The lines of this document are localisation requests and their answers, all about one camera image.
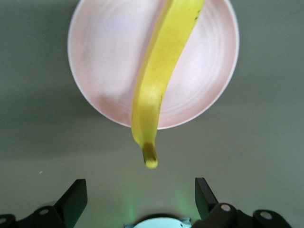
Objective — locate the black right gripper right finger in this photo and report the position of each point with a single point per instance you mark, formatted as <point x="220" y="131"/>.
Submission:
<point x="213" y="216"/>

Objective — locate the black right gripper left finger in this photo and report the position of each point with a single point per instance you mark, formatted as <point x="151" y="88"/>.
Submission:
<point x="61" y="213"/>

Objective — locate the yellow banana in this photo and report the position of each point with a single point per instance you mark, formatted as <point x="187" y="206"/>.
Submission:
<point x="161" y="71"/>

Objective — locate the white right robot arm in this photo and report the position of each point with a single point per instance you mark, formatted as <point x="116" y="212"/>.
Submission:
<point x="156" y="224"/>

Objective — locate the table cover cloth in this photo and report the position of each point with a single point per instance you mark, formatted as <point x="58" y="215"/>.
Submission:
<point x="261" y="142"/>

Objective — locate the pink round plate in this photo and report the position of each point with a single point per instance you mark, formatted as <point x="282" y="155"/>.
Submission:
<point x="102" y="59"/>

